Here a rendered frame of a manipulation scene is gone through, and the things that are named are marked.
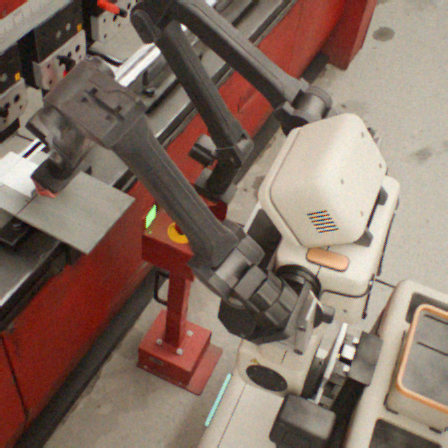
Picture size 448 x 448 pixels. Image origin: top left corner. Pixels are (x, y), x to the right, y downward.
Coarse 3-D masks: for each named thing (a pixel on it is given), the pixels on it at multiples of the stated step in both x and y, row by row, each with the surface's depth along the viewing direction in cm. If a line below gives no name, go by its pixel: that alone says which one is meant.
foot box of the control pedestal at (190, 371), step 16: (160, 320) 228; (192, 336) 226; (208, 336) 227; (144, 352) 222; (160, 352) 221; (192, 352) 222; (208, 352) 235; (144, 368) 228; (160, 368) 225; (176, 368) 220; (192, 368) 221; (208, 368) 231; (176, 384) 226; (192, 384) 227
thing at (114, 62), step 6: (90, 48) 200; (90, 54) 202; (96, 54) 201; (102, 54) 199; (108, 54) 199; (108, 60) 201; (114, 60) 199; (120, 60) 198; (126, 60) 197; (114, 66) 198
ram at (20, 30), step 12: (0, 0) 115; (12, 0) 118; (24, 0) 121; (60, 0) 131; (0, 12) 116; (12, 12) 119; (36, 12) 126; (48, 12) 129; (24, 24) 124; (36, 24) 127; (12, 36) 122; (0, 48) 121
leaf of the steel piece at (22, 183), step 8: (24, 160) 150; (16, 168) 149; (24, 168) 149; (32, 168) 149; (8, 176) 147; (16, 176) 147; (24, 176) 147; (8, 184) 146; (16, 184) 146; (24, 184) 146; (32, 184) 146; (24, 192) 145; (32, 192) 143
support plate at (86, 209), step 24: (0, 192) 144; (72, 192) 146; (96, 192) 147; (120, 192) 148; (24, 216) 141; (48, 216) 141; (72, 216) 142; (96, 216) 143; (120, 216) 144; (72, 240) 138; (96, 240) 139
